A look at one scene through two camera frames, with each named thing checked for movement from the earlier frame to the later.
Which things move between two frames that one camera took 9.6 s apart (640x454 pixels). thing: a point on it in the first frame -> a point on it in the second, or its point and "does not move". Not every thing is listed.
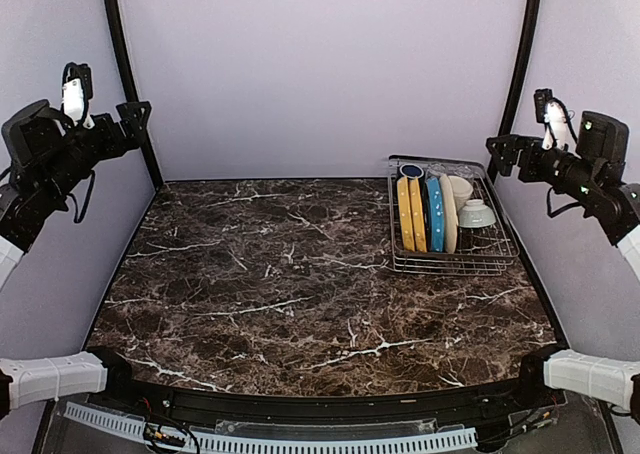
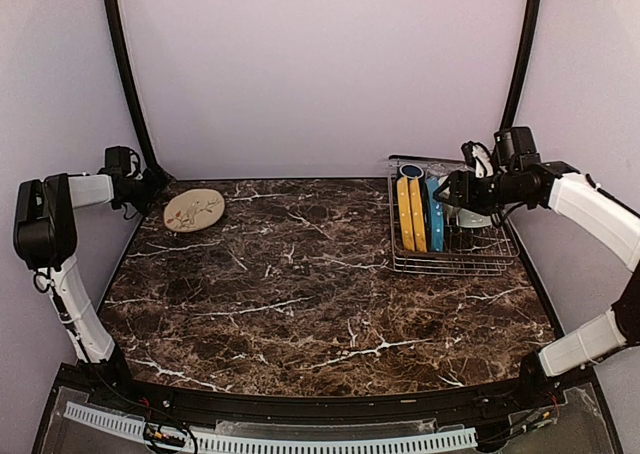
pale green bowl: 476,214 does not move
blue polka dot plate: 436,213 does not move
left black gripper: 117,144 -> 159,185
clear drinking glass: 437,169 does not move
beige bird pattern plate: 450,220 -> 193,209
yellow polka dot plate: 418,221 does not move
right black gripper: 530,145 -> 469,198
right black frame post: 528,34 does not move
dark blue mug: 411,170 does not move
